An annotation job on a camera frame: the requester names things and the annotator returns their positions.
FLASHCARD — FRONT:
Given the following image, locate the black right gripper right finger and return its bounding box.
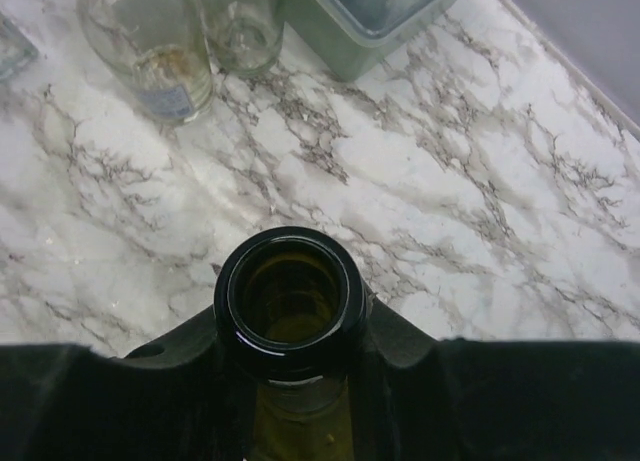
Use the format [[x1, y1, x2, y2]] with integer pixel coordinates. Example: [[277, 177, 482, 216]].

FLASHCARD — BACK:
[[351, 302, 639, 460]]

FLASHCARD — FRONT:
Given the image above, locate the clear flat liquor bottle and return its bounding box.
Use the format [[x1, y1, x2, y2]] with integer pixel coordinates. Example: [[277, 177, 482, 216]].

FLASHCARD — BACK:
[[0, 14, 39, 82]]

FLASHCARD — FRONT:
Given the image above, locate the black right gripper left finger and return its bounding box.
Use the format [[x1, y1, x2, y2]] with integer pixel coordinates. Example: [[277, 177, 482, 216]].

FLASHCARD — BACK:
[[1, 308, 248, 460]]

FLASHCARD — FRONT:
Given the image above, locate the translucent green storage box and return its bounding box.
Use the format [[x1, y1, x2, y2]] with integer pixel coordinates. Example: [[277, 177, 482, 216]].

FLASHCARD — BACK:
[[285, 0, 457, 82]]

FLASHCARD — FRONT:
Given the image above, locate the green wine bottle silver neck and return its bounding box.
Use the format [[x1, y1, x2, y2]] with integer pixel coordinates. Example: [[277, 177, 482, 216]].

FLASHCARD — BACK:
[[213, 226, 371, 460]]

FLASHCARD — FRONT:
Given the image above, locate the small clear black-capped bottle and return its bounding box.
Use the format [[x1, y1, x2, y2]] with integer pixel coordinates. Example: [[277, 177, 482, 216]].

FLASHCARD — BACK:
[[77, 0, 213, 125]]

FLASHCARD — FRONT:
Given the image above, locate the tall clear glass bottle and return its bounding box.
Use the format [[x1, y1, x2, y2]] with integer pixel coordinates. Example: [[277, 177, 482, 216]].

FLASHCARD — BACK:
[[199, 0, 284, 77]]

